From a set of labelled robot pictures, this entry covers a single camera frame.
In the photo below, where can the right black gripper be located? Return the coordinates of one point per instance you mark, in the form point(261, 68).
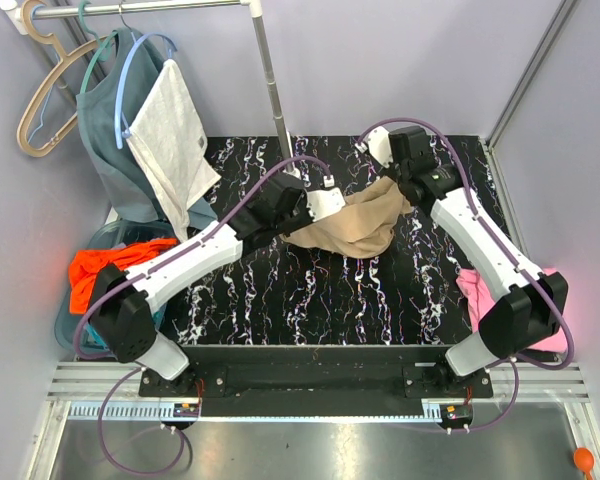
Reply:
point(390, 172)

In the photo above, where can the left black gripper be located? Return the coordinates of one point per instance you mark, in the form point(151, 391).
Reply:
point(307, 217)

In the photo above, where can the beige t shirt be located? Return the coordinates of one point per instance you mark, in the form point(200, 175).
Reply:
point(363, 228)

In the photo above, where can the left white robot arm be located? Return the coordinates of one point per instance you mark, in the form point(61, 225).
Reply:
point(123, 302)

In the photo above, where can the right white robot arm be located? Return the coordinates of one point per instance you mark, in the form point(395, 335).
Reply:
point(528, 303)

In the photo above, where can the white hanging t shirt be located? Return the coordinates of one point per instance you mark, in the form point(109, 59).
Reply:
point(168, 142)

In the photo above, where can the folded pink t shirt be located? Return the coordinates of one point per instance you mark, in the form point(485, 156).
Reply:
point(479, 300)

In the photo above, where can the grey-green hanging t shirt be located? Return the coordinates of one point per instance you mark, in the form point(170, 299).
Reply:
point(126, 185)

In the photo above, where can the orange t shirt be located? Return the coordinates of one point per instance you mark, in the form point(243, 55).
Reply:
point(87, 264)

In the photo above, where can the teal blue t shirt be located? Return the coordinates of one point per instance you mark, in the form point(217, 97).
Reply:
point(92, 342)

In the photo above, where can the blue plastic laundry basket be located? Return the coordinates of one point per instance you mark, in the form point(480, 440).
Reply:
point(113, 235)

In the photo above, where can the green hanger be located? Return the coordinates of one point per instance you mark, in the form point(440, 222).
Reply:
point(95, 73)

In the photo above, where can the beige wooden hanger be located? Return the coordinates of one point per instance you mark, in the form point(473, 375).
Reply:
point(45, 95)

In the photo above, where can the metal clothes rack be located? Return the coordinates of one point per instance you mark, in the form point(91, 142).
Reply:
point(13, 10)

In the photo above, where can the orange ball tool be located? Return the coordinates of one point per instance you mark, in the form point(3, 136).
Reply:
point(584, 461)

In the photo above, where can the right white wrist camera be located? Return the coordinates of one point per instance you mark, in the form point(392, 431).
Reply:
point(376, 143)

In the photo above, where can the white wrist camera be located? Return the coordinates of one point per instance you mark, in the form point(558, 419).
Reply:
point(376, 143)
point(325, 202)

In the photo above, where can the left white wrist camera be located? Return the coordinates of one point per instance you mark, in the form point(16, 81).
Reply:
point(325, 202)

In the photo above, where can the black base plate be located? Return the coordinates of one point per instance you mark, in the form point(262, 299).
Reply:
point(316, 383)

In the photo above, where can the aluminium frame rail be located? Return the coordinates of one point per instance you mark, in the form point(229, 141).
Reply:
point(548, 40)

